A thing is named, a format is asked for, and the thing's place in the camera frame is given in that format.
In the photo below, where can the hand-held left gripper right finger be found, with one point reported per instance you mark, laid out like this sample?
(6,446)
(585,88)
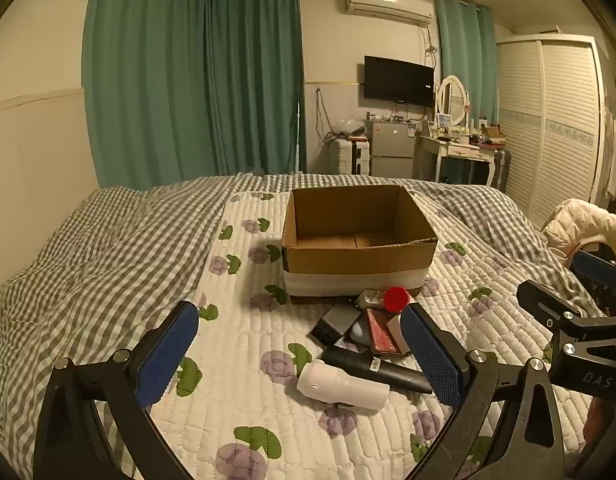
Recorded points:
(430,355)

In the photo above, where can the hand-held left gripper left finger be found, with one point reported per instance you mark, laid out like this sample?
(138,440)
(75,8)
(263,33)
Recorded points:
(165,355)

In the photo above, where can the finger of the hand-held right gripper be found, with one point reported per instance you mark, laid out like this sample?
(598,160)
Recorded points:
(595,271)
(545,302)

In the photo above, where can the black remote control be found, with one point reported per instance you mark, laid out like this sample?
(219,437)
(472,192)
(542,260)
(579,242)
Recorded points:
(388,372)

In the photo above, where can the red cased phone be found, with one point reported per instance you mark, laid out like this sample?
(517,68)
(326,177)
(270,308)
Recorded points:
(383,332)

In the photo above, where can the red capped bottle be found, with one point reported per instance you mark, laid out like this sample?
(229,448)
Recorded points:
(395,299)

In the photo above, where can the white oval mouse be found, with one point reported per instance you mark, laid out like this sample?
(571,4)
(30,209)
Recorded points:
(360,332)

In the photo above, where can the white cylindrical bottle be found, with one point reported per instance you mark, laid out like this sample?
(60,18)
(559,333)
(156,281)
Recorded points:
(338,384)

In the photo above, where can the black rectangular power bank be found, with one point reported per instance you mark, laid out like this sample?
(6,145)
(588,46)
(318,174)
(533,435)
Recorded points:
(335,324)

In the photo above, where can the cardboard box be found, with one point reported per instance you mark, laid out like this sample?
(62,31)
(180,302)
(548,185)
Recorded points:
(355,260)

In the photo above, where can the person's right hand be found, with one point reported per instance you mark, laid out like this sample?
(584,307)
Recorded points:
(600,420)

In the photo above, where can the cream padded jacket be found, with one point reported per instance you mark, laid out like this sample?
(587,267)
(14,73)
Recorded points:
(578,222)

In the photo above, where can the floral quilted mat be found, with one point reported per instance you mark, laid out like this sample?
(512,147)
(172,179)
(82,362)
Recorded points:
(268,410)

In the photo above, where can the grey checked blanket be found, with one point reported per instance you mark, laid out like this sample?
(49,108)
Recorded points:
(98,260)

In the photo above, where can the hanging white towels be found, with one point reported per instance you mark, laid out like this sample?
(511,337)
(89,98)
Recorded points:
(615,155)

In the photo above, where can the silver suitcase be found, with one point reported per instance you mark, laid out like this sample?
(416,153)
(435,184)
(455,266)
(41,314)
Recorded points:
(502,167)

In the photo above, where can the white louvred wardrobe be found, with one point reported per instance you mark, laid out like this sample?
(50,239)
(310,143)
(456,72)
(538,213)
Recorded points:
(548,125)

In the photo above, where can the white dressing table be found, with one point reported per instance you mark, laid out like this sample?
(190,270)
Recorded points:
(455,152)

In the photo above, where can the small grey fridge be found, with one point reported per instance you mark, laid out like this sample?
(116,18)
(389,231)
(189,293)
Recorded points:
(392,147)

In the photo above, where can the white suitcase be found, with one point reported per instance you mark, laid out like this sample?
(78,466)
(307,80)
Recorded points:
(345,157)

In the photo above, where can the white oval mirror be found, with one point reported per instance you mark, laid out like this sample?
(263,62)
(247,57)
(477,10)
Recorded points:
(450,100)

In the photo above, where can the narrow green curtain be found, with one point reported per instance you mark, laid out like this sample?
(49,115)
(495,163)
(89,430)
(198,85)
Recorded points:
(463,60)

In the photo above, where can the white mop pole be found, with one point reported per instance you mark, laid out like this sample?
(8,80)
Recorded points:
(299,140)

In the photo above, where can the large green curtain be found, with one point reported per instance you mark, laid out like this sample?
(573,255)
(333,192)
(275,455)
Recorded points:
(143,75)

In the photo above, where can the white air conditioner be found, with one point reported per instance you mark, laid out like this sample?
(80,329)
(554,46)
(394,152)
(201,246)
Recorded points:
(388,5)

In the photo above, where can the black wall television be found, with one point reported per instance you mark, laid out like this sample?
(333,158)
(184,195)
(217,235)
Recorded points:
(398,80)

